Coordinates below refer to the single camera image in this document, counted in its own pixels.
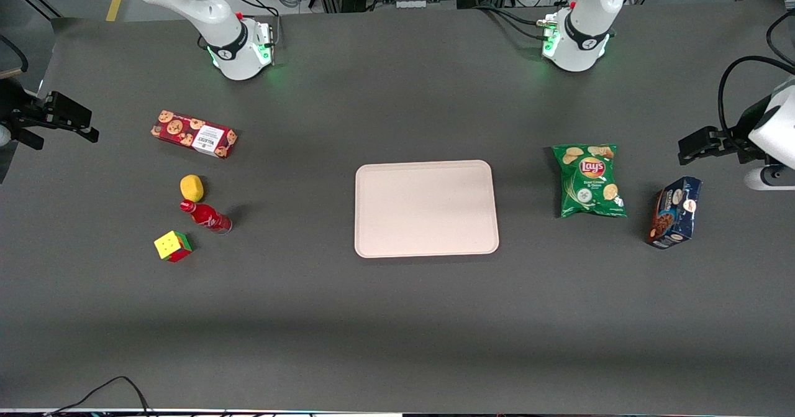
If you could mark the beige plastic tray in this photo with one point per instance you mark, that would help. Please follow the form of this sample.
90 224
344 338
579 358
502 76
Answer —
425 209

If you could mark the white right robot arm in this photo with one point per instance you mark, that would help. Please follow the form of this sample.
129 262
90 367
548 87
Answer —
217 16

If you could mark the yellow lemon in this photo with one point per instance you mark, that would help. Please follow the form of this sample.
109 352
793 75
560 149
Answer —
192 187

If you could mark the dark blue cookie box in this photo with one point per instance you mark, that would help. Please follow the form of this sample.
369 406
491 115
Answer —
674 212

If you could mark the rubik's cube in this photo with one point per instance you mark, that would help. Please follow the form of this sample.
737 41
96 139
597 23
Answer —
172 246

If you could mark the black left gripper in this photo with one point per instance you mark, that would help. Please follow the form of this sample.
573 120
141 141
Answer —
736 138

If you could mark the green Lay's chips bag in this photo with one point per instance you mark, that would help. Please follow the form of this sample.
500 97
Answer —
589 182

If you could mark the red cookie box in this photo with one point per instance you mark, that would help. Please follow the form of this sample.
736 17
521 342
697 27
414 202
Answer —
192 133

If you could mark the red coke bottle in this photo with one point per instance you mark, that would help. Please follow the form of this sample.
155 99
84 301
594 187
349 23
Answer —
208 217

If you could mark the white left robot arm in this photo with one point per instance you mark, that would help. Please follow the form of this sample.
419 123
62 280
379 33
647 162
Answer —
581 44

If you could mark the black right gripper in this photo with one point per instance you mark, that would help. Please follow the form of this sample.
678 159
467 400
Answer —
18 116

